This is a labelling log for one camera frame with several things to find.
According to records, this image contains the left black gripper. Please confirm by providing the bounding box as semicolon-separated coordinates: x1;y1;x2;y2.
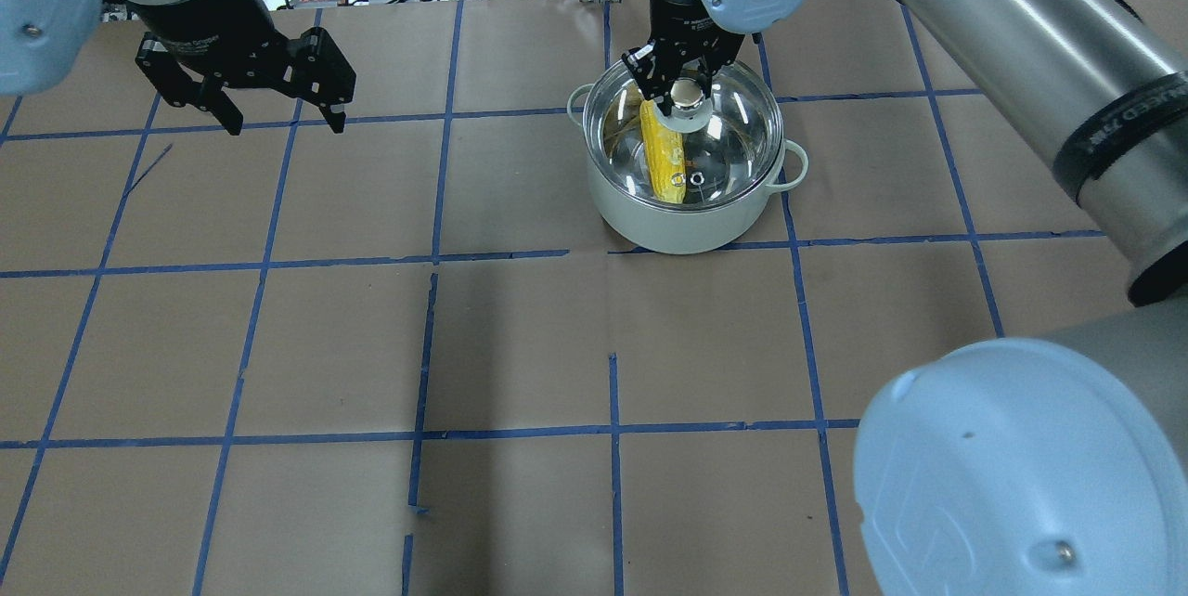
124;0;358;137

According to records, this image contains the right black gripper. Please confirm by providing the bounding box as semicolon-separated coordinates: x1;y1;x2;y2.
621;0;745;115

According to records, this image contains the yellow corn cob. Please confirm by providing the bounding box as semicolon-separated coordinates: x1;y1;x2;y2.
638;100;687;205

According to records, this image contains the glass pot lid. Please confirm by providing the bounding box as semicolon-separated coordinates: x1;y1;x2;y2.
568;63;785;213

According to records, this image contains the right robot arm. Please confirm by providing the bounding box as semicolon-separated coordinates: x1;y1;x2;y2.
624;0;1187;595

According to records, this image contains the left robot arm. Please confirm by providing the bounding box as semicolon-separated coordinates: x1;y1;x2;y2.
1;0;356;135

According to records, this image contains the brown paper table cover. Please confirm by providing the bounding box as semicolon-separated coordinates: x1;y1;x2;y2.
1;0;1130;595

